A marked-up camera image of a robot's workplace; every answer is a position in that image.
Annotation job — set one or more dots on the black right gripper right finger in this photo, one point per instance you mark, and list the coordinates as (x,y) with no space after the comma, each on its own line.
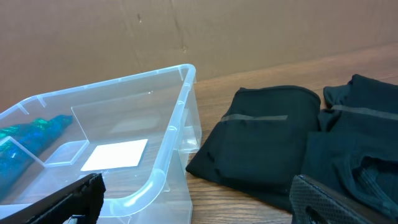
(314,203)

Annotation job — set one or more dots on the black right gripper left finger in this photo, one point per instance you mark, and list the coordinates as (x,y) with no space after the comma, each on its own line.
(79,202)

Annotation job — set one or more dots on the black garment with tape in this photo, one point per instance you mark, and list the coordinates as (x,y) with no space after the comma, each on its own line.
(258,145)

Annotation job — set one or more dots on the blue sequin garment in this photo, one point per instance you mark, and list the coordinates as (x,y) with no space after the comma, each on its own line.
(22,141)

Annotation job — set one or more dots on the white label in container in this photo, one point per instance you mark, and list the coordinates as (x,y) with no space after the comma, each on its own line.
(115,155)

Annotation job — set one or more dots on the clear plastic storage container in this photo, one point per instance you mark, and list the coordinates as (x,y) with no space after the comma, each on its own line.
(159,105)

